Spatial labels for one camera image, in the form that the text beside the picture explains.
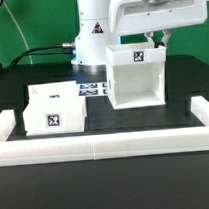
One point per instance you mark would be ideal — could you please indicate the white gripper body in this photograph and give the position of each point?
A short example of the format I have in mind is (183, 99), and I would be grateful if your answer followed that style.
(130, 17)

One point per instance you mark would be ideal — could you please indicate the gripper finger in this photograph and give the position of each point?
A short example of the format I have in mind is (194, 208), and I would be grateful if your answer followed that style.
(166, 37)
(150, 38)

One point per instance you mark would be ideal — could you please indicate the white drawer cabinet box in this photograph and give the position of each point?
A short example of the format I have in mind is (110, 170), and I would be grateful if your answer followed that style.
(135, 75)

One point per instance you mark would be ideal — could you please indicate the white front drawer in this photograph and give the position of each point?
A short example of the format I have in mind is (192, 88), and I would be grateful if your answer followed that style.
(59, 115)

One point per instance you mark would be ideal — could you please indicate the white drawer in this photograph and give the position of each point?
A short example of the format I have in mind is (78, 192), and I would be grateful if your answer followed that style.
(59, 115)
(52, 89)

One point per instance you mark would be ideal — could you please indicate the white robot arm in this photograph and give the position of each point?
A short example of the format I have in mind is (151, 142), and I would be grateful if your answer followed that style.
(105, 22)

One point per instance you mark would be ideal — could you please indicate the printed marker sheet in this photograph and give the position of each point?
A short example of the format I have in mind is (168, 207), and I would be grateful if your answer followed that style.
(93, 89)

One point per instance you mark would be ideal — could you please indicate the white U-shaped fence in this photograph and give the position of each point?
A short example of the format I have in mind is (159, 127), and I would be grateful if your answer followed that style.
(100, 147)

